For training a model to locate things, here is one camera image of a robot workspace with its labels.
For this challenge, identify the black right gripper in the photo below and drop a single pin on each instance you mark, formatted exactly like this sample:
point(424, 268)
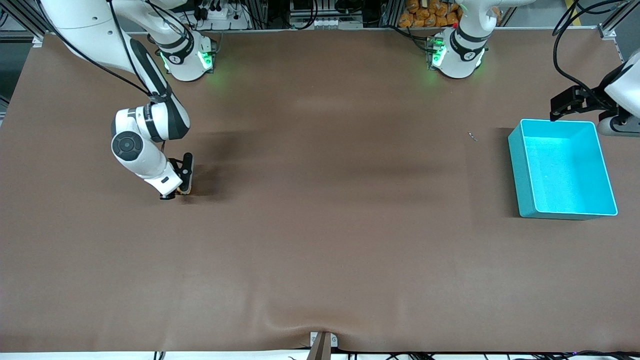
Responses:
point(170, 195)

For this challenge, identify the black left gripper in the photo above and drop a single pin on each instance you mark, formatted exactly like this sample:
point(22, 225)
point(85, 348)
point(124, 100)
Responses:
point(594, 100)

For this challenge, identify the yellow beetle toy car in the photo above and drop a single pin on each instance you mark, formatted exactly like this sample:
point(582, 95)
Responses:
point(182, 191)

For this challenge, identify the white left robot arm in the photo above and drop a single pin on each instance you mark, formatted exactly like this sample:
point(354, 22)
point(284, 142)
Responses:
point(460, 52)

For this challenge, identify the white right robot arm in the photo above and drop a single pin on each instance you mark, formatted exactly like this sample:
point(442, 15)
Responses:
point(150, 125)

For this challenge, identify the teal plastic bin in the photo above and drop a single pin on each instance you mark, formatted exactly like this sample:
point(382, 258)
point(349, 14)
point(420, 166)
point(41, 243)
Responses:
point(570, 170)

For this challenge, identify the brown table mat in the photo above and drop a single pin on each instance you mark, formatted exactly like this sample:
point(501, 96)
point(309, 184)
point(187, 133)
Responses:
point(320, 225)

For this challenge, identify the orange packed items pile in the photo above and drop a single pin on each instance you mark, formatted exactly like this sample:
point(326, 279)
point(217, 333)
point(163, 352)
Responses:
point(425, 17)

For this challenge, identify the white power strip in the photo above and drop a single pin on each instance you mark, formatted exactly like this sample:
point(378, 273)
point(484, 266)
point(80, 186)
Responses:
point(220, 14)

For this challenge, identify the white terminal block device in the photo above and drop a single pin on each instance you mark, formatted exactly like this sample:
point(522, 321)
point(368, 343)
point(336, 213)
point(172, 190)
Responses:
point(325, 22)

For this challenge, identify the aluminium frame profile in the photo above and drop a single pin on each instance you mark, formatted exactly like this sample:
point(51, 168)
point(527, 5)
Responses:
point(30, 27)
point(607, 31)

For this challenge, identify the grey table edge bracket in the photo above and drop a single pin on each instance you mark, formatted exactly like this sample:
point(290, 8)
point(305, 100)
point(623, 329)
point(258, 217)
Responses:
point(322, 345)

